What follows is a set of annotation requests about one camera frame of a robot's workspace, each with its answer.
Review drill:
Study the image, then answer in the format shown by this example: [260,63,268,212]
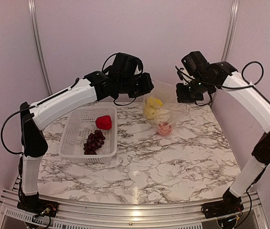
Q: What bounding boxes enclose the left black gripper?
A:
[118,72,153,98]

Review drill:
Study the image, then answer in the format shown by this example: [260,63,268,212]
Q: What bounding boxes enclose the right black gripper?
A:
[177,74,215,103]

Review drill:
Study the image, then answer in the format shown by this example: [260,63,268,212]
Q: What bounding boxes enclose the yellow toy banana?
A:
[143,98,159,120]

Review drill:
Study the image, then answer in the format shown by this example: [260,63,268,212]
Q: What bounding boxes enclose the clear zip top bag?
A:
[142,80,188,136]

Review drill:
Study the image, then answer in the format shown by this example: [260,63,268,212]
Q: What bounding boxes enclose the white toy cauliflower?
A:
[154,109,170,123]

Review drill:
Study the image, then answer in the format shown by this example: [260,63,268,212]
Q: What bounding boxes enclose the red toy bell pepper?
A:
[95,115,112,130]

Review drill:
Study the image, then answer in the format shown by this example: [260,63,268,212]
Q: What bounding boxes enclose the orange toy pumpkin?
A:
[157,122,172,136]

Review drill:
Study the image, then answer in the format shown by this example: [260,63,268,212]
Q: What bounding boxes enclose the purple toy grape bunch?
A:
[83,130,105,155]

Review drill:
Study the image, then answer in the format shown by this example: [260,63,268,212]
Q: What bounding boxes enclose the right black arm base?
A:
[201,189,244,219]

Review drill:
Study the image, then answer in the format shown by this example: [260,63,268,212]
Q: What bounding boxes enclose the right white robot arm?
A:
[176,53,270,214]

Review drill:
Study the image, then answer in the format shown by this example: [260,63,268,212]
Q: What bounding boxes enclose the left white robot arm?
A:
[21,71,154,212]

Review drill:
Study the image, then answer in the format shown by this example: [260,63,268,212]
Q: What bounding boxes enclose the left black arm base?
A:
[17,189,59,217]

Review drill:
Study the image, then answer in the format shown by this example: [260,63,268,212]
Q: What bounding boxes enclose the white plastic basket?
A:
[58,106,118,163]

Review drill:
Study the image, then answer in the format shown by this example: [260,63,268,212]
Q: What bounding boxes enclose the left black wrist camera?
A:
[112,52,144,78]

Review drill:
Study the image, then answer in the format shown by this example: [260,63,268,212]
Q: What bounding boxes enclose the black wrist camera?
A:
[181,51,210,76]
[112,52,144,78]

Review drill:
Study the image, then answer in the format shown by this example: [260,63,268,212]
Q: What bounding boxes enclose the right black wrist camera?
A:
[181,51,210,76]

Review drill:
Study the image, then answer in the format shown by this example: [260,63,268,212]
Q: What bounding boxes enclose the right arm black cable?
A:
[241,61,270,163]

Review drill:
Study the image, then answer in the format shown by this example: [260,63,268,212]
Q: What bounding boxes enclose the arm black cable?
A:
[241,61,270,163]
[1,112,25,155]

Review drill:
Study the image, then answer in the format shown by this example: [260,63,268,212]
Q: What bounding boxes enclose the right aluminium frame post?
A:
[221,0,240,61]

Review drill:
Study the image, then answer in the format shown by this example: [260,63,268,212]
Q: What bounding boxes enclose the aluminium frame post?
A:
[28,0,53,96]
[221,0,240,61]

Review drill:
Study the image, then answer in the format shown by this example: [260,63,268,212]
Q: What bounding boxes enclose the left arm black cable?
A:
[1,112,25,155]

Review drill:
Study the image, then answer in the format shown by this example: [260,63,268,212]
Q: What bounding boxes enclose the front aluminium frame rail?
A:
[0,189,269,229]

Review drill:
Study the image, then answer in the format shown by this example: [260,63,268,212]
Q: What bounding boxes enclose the left aluminium frame post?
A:
[28,0,53,96]

